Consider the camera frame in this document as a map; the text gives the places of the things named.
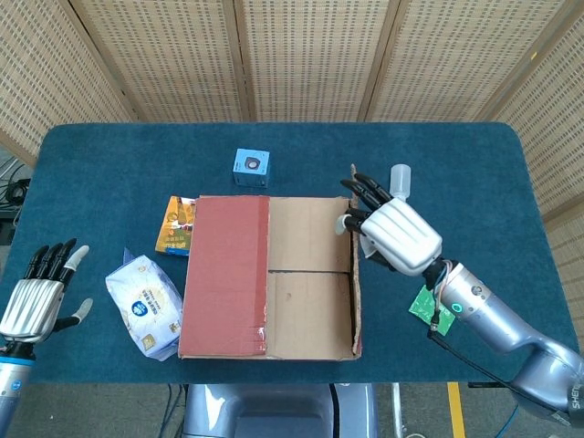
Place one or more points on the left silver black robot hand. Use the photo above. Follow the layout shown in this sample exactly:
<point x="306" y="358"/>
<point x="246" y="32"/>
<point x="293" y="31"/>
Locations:
<point x="32" y="305"/>

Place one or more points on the red taped cardboard box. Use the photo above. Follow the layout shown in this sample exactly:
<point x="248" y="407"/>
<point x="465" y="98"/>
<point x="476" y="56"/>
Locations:
<point x="228" y="274"/>

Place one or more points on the green card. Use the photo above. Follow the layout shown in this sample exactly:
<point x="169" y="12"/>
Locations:
<point x="422" y="305"/>

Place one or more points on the small blue printed box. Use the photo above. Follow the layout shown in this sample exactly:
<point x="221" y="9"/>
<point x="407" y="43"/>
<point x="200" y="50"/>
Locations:
<point x="251" y="166"/>

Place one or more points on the white blue tissue pack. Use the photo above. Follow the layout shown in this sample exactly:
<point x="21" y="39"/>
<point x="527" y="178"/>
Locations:
<point x="141" y="305"/>

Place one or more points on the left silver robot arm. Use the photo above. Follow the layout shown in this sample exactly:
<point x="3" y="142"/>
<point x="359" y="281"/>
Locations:
<point x="13" y="388"/>

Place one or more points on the orange snack packet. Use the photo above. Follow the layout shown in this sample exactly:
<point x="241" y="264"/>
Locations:
<point x="175" y="228"/>

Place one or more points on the white plastic squeeze bottle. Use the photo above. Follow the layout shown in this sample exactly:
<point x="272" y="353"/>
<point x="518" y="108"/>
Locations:
<point x="400" y="180"/>

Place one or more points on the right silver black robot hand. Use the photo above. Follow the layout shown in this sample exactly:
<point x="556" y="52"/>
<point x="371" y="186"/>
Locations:
<point x="401" y="237"/>

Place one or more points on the woven wooden folding screen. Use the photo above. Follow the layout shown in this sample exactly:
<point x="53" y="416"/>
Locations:
<point x="296" y="59"/>

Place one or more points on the blue table cloth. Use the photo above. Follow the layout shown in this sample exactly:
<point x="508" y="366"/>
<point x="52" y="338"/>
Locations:
<point x="114" y="159"/>

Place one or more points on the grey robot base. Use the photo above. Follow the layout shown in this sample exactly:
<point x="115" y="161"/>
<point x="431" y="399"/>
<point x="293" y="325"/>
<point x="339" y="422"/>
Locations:
<point x="274" y="410"/>

